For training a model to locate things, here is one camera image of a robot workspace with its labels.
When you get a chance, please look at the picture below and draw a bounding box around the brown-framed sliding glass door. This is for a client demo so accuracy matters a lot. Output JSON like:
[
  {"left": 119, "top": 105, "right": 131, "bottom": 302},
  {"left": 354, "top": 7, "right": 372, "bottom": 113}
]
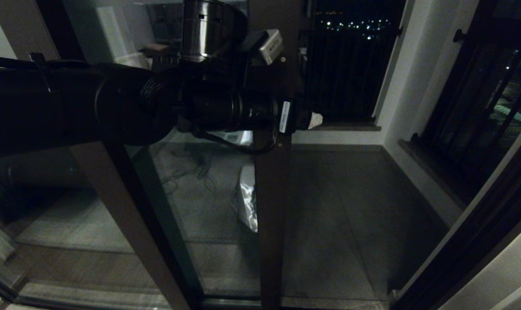
[{"left": 66, "top": 0, "right": 306, "bottom": 310}]

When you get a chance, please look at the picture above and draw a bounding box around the brown stone window sill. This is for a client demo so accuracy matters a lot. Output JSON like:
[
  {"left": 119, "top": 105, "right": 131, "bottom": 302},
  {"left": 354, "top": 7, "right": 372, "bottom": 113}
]
[{"left": 397, "top": 140, "right": 465, "bottom": 212}]

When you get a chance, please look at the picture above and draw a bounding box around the brown-framed fixed glass panel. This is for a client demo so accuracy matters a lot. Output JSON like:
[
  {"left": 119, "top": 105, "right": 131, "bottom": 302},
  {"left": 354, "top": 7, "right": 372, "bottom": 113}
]
[{"left": 0, "top": 0, "right": 205, "bottom": 310}]

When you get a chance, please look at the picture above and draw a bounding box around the dark brown door jamb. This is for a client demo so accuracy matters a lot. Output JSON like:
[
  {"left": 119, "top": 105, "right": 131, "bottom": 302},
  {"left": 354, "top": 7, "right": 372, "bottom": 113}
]
[{"left": 390, "top": 116, "right": 521, "bottom": 310}]

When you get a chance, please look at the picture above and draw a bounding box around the dark front-load washing machine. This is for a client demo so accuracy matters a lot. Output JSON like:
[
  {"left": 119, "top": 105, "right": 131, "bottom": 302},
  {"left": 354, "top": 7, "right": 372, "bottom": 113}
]
[{"left": 0, "top": 155, "right": 88, "bottom": 194}]

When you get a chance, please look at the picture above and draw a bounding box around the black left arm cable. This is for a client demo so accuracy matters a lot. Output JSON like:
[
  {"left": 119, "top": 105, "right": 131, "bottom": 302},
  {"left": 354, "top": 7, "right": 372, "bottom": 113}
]
[{"left": 199, "top": 124, "right": 281, "bottom": 155}]

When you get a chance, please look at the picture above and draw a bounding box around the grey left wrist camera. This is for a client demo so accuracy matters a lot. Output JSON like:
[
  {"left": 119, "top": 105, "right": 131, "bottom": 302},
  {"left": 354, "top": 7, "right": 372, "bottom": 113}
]
[{"left": 259, "top": 28, "right": 284, "bottom": 66}]

